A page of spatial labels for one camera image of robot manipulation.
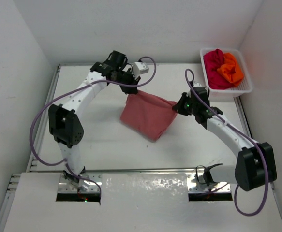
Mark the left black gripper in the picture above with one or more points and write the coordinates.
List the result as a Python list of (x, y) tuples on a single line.
[(129, 83)]

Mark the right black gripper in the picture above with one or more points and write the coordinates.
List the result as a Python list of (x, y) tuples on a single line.
[(181, 104)]

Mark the salmon pink t shirt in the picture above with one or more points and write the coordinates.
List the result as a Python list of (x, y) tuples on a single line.
[(148, 114)]

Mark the orange t shirt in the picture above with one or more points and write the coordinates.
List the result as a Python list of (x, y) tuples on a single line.
[(230, 71)]

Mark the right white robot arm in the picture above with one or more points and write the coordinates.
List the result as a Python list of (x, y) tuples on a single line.
[(255, 161)]

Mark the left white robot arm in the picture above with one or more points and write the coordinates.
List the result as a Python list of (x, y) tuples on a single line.
[(64, 119)]

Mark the magenta crumpled t shirt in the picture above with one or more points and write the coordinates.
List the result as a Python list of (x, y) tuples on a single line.
[(213, 60)]

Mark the white plastic basket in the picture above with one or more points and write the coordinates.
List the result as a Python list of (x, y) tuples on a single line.
[(224, 95)]

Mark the white foam front board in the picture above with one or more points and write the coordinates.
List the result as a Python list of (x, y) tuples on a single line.
[(135, 203)]

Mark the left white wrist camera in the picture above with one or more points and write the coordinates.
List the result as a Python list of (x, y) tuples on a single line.
[(139, 68)]

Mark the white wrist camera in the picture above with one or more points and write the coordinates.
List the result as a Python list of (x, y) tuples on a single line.
[(197, 84), (139, 68)]

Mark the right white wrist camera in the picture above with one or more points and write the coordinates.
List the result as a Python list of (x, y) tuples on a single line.
[(197, 84)]

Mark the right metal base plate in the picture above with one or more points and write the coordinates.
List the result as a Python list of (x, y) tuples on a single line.
[(194, 187)]

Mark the metal base plate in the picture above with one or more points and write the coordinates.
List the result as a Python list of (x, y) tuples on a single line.
[(194, 187), (69, 185)]

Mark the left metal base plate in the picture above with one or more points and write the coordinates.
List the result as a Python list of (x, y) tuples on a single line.
[(69, 185)]

